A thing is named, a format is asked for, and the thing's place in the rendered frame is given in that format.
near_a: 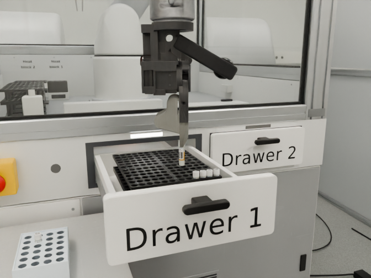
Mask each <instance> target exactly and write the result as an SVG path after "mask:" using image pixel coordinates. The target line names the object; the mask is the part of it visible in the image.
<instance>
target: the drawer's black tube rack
mask: <svg viewBox="0 0 371 278"><path fill-rule="evenodd" d="M113 159H114V161H115V162H116V164H117V166H116V167H113V171H114V173H115V175H116V177H117V179H118V181H119V183H120V185H121V187H122V189H123V191H130V188H129V184H135V183H136V184H138V183H144V182H149V181H158V180H166V179H176V180H177V178H184V177H192V176H193V171H195V170H197V171H199V175H200V170H207V169H211V168H210V167H208V166H207V165H206V164H204V163H203V162H202V161H200V160H199V159H197V158H196V157H195V156H193V155H192V154H190V153H189V152H188V151H186V150H185V153H184V165H183V166H180V165H179V149H167V150H160V151H148V152H137V153H126V154H114V155H113ZM212 170H213V169H212ZM177 181H178V180H177Z"/></svg>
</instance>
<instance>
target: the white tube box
mask: <svg viewBox="0 0 371 278"><path fill-rule="evenodd" d="M37 232H40V233H41V236H42V239H41V240H42V241H41V242H39V243H36V242H35V239H34V234H35V233H37ZM12 276H13V278H70V247H69V238H68V227H61V228H54V229H47V230H42V231H35V232H28V233H21V235H20V240H19V244H18V248H17V252H16V255H15V259H14V264H13V268H12Z"/></svg>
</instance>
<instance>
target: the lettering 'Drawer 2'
mask: <svg viewBox="0 0 371 278"><path fill-rule="evenodd" d="M290 148H294V151H293V152H292V154H293V153H294V152H295V147H294V146H291V147H289V149H290ZM279 152H282V151H277V160H278V154H279ZM269 153H272V154H273V155H272V156H268V155H269ZM227 154H228V155H230V156H231V162H230V164H227V165H224V155H227ZM292 154H291V155H290V156H289V157H288V159H292V158H295V157H291V156H292ZM239 156H241V155H239ZM239 156H236V165H237V159H238V157H239ZM243 156H248V157H249V158H244V159H243V161H242V162H243V164H247V163H249V164H250V155H249V154H244V155H243ZM258 156H259V160H260V162H262V160H263V156H264V152H263V155H262V159H261V156H260V153H258V155H257V158H255V154H254V153H253V157H254V160H255V163H257V159H258ZM268 157H274V153H273V152H268V153H267V156H266V159H267V161H273V160H274V159H272V160H269V159H268ZM245 159H248V162H247V163H245V162H244V160H245ZM232 161H233V156H232V154H230V153H223V154H222V166H223V167H226V166H229V165H231V164H232Z"/></svg>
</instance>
